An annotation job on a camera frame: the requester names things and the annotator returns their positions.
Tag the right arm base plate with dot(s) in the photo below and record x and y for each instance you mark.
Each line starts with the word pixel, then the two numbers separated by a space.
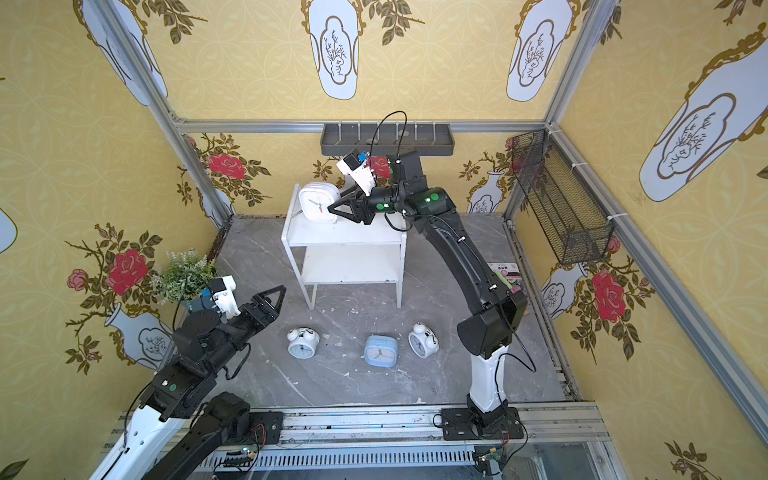
pixel 467 424

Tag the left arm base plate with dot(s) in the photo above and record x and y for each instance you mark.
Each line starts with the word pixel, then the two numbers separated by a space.
pixel 263 428

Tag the grey wall tray with hooks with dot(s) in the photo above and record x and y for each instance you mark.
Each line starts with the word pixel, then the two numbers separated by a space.
pixel 429 139

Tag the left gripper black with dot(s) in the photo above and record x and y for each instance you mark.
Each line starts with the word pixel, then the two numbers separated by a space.
pixel 248 313

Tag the white twin-bell alarm clock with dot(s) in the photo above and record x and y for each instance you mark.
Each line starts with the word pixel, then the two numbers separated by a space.
pixel 423 341
pixel 303 343

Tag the potted plant in grey pot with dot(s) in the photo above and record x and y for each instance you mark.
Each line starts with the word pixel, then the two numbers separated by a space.
pixel 184 277

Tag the pink seed packet card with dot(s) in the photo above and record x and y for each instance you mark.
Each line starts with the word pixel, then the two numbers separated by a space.
pixel 509 274

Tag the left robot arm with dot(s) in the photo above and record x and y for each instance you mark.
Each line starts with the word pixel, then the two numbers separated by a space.
pixel 177 423

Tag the white two-tier metal shelf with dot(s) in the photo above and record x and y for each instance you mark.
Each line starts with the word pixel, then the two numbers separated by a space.
pixel 343 253

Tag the white square alarm clock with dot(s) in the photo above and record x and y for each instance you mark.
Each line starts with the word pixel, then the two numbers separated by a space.
pixel 315 198

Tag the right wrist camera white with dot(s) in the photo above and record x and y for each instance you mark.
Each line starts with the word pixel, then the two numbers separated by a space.
pixel 355 165

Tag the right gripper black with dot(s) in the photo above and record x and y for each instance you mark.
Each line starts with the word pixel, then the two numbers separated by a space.
pixel 361 207

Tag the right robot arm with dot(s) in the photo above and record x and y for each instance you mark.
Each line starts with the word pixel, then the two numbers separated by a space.
pixel 495 311

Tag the blue square alarm clock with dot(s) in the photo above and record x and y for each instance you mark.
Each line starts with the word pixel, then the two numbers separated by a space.
pixel 381 351

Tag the black wire mesh basket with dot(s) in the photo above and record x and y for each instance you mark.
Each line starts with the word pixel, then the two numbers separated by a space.
pixel 574 223

